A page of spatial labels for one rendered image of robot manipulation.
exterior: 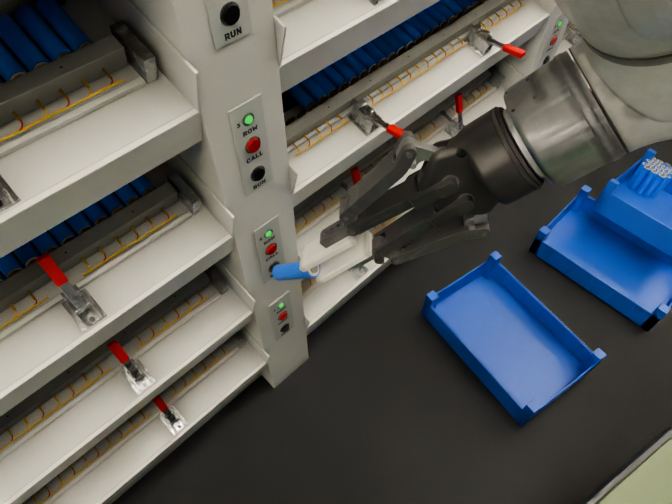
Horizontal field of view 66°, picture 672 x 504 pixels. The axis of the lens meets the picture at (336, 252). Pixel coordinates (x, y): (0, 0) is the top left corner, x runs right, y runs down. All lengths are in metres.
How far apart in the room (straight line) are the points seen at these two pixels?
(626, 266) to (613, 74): 1.02
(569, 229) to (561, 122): 1.00
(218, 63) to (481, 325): 0.84
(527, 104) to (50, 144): 0.38
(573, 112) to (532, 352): 0.82
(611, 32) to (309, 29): 0.34
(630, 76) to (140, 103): 0.39
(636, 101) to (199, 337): 0.61
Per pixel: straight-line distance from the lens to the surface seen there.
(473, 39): 0.92
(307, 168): 0.70
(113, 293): 0.62
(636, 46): 0.35
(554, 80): 0.41
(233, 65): 0.51
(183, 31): 0.46
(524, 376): 1.14
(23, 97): 0.51
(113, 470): 0.96
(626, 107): 0.40
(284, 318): 0.87
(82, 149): 0.49
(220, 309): 0.80
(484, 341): 1.15
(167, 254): 0.63
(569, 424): 1.14
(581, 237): 1.39
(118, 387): 0.78
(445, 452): 1.06
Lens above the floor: 1.00
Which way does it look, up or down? 55 degrees down
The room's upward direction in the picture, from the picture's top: straight up
